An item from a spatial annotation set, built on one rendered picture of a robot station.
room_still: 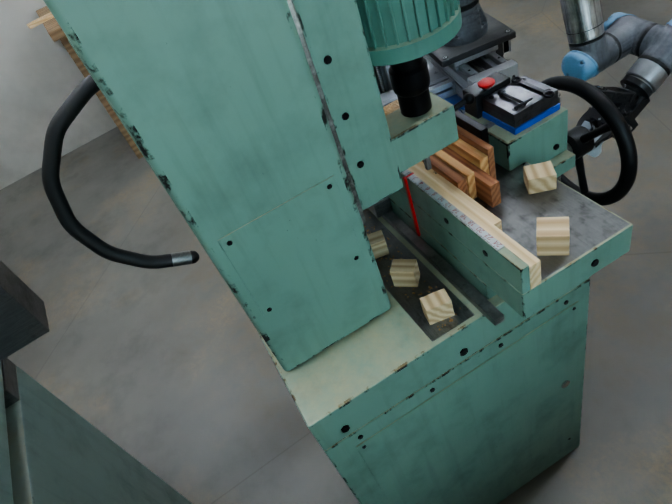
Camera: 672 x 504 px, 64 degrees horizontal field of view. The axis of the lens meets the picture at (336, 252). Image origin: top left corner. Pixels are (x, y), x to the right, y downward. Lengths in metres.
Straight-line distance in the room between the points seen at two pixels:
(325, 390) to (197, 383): 1.26
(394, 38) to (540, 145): 0.40
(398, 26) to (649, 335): 1.39
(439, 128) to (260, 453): 1.27
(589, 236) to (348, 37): 0.47
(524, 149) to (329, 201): 0.41
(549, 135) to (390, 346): 0.47
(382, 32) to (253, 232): 0.31
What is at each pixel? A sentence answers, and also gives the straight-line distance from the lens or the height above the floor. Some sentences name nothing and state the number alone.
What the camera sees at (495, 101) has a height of 1.00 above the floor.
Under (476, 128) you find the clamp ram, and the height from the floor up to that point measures 0.99.
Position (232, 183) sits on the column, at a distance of 0.69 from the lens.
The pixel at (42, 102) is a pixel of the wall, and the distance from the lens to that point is 4.11.
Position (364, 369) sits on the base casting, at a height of 0.80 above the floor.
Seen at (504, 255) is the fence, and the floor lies 0.95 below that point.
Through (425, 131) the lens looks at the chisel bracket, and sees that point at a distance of 0.90.
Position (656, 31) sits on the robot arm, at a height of 0.88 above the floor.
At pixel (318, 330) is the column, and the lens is 0.90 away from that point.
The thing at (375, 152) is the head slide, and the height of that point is 1.09.
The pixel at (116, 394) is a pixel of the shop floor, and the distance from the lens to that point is 2.31.
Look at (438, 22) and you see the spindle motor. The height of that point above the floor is 1.23.
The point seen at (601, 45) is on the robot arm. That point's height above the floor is 0.89.
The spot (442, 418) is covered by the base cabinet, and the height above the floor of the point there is 0.58.
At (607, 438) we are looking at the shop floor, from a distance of 1.72.
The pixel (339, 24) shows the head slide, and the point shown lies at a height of 1.28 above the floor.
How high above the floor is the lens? 1.54
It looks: 43 degrees down
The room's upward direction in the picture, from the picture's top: 22 degrees counter-clockwise
